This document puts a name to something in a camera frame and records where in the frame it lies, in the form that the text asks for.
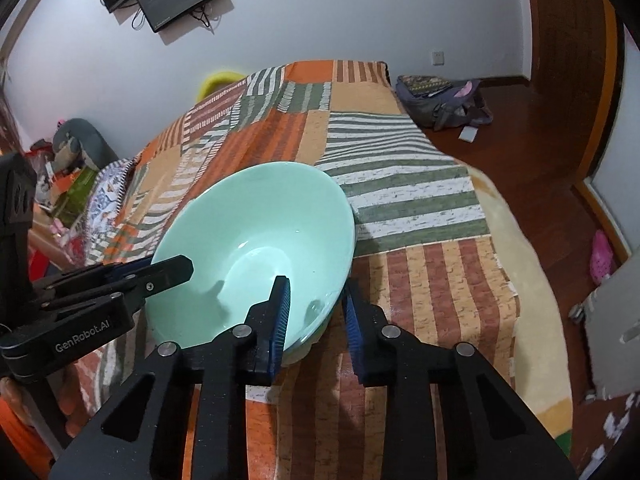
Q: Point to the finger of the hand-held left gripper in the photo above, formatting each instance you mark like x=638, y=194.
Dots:
x=100, y=275
x=165, y=272

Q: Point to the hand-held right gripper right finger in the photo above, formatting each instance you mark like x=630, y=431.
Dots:
x=352, y=330

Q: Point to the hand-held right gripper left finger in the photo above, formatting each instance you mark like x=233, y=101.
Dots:
x=281, y=320

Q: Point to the green bowl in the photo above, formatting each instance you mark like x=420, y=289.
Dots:
x=250, y=240

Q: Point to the printed patchwork blanket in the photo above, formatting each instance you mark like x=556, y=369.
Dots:
x=107, y=205

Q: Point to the green box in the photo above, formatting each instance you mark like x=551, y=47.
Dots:
x=75, y=192

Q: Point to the grey stuffed toy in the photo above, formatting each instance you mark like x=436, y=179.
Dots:
x=82, y=140

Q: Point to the cream fleece blanket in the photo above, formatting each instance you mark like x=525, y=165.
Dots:
x=530, y=310

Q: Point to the yellow plastic basin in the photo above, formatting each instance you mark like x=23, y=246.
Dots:
x=217, y=85

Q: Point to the white paper sheet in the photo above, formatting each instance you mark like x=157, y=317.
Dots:
x=469, y=134

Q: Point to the grey backpack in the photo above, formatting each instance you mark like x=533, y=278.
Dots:
x=440, y=97

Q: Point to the pink slipper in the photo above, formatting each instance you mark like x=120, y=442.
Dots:
x=601, y=257

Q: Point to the small white cabinet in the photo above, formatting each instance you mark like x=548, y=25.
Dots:
x=615, y=330

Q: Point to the white door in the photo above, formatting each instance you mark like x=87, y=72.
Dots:
x=617, y=175

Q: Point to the white wall socket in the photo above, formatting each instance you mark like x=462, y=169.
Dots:
x=438, y=58

